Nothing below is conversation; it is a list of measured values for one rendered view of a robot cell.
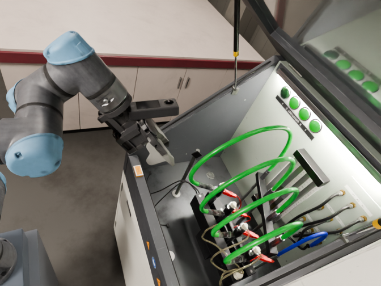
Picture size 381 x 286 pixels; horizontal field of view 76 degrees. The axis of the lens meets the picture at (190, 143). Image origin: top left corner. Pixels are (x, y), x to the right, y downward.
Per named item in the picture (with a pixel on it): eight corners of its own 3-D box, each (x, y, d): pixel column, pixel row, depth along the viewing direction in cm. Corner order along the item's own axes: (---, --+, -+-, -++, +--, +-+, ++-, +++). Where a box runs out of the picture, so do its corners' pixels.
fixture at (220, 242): (185, 210, 110) (195, 194, 99) (203, 205, 114) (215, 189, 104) (217, 292, 92) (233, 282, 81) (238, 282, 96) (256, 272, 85)
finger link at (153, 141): (161, 151, 62) (140, 124, 58) (166, 147, 61) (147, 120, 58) (160, 159, 57) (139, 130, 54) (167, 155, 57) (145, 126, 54)
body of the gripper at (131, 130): (130, 138, 64) (97, 106, 56) (157, 121, 63) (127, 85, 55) (131, 157, 58) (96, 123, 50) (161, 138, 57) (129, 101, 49)
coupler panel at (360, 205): (287, 220, 96) (346, 177, 74) (293, 218, 97) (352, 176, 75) (308, 253, 89) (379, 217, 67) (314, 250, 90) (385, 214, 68)
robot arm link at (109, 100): (115, 70, 52) (116, 85, 46) (128, 86, 55) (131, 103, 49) (88, 89, 53) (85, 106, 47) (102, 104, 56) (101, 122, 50)
